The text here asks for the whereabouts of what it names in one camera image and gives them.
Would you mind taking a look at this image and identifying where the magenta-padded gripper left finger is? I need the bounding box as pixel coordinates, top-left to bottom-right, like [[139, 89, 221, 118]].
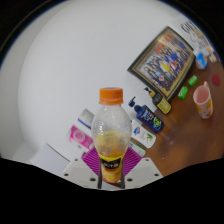
[[61, 147, 103, 190]]

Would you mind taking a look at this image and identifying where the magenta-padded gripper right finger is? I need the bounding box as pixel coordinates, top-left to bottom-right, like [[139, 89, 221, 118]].
[[121, 147, 164, 190]]

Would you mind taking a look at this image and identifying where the orange-capped juice bottle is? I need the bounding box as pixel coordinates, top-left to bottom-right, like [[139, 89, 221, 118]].
[[90, 87, 133, 185]]

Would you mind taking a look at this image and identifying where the pink white tall box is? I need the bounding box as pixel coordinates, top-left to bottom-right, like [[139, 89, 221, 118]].
[[68, 124, 95, 150]]

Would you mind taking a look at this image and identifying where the white shampoo bottle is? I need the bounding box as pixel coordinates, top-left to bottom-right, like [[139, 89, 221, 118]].
[[130, 119, 157, 149]]

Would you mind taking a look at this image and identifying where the white refrigerator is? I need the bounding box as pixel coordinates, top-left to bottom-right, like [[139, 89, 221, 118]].
[[13, 141, 84, 177]]

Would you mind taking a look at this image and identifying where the dark blue pump bottle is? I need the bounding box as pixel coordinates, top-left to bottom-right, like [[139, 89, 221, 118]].
[[128, 96, 165, 134]]

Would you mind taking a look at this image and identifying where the dark yellow-labelled pump bottle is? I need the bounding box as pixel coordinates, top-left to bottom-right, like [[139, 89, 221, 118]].
[[143, 87, 173, 116]]

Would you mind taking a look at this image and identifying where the pink patterned mug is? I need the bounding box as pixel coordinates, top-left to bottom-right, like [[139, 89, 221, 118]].
[[192, 80, 214, 120]]

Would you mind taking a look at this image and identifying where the framed group photo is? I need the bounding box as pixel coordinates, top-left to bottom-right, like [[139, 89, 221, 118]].
[[127, 26, 196, 103]]

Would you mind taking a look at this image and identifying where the flat round red coaster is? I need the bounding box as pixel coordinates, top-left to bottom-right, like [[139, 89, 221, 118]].
[[211, 73, 222, 87]]

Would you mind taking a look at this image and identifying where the blue tissue pack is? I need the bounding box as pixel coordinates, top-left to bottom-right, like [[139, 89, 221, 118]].
[[194, 49, 209, 70]]

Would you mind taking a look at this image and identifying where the white paper gift bag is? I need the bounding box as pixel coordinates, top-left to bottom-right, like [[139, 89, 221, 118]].
[[181, 20, 214, 54]]

